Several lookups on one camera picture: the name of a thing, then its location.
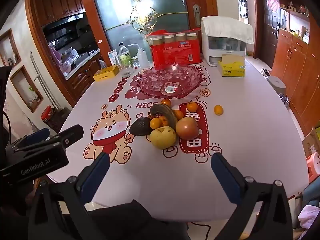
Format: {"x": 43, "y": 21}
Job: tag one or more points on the red door ornament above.
{"x": 272, "y": 2}

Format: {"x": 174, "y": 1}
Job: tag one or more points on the dark entrance door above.
{"x": 268, "y": 42}

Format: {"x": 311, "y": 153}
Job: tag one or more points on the clear glass tumbler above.
{"x": 126, "y": 71}

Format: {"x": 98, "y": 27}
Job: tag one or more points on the pink plastic stool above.
{"x": 313, "y": 165}

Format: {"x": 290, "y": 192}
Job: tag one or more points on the pink glass fruit bowl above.
{"x": 160, "y": 82}

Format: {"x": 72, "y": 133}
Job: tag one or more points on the dark avocado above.
{"x": 140, "y": 127}

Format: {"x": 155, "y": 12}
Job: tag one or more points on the small orange tangerine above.
{"x": 164, "y": 121}
{"x": 179, "y": 114}
{"x": 192, "y": 106}
{"x": 155, "y": 123}
{"x": 165, "y": 102}
{"x": 218, "y": 110}

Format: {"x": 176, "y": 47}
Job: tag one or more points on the wooden kitchen wall cabinets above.
{"x": 60, "y": 5}

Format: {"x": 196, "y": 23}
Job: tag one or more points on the overripe brown banana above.
{"x": 162, "y": 110}

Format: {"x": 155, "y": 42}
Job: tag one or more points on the yellow tin box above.
{"x": 105, "y": 73}

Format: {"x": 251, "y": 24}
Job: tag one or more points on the yellow pear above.
{"x": 162, "y": 137}

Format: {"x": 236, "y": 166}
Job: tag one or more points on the pair of shoes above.
{"x": 265, "y": 71}
{"x": 283, "y": 99}

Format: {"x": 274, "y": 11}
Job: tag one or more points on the clear bottle green label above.
{"x": 124, "y": 53}

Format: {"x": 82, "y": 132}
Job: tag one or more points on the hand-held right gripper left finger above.
{"x": 96, "y": 172}

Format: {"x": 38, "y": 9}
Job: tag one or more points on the white crumpled cloth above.
{"x": 308, "y": 216}

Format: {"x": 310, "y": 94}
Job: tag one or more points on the person's black clothing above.
{"x": 135, "y": 220}

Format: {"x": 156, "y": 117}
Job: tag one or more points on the yellow tissue box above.
{"x": 232, "y": 71}

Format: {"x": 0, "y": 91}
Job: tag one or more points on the white countertop appliance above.
{"x": 225, "y": 55}

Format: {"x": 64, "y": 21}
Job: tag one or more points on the grey trash bin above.
{"x": 276, "y": 86}

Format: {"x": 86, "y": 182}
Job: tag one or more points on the cardboard box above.
{"x": 311, "y": 142}

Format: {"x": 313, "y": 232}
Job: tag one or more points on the pink plastic bag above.
{"x": 66, "y": 66}

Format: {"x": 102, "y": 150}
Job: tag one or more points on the red paper cup package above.
{"x": 175, "y": 52}

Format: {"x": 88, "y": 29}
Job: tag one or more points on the white and blue carton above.
{"x": 112, "y": 57}

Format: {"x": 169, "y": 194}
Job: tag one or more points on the white cloth cover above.
{"x": 225, "y": 27}

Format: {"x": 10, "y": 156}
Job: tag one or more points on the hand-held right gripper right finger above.
{"x": 225, "y": 177}

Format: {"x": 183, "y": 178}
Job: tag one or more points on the wooden sideboard cabinet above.
{"x": 295, "y": 67}

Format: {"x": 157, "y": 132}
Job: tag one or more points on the red tomato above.
{"x": 187, "y": 128}

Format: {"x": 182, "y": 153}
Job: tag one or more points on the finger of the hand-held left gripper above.
{"x": 37, "y": 134}
{"x": 71, "y": 133}

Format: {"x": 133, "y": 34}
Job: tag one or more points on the kitchen counter with cabinets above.
{"x": 82, "y": 77}

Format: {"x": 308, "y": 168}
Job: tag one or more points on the red bucket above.
{"x": 46, "y": 112}

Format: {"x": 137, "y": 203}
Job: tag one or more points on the small glass jar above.
{"x": 135, "y": 62}

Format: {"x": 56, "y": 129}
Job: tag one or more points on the white squeeze bottle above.
{"x": 143, "y": 56}

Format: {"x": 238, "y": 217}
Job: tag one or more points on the printed white tablecloth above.
{"x": 250, "y": 142}

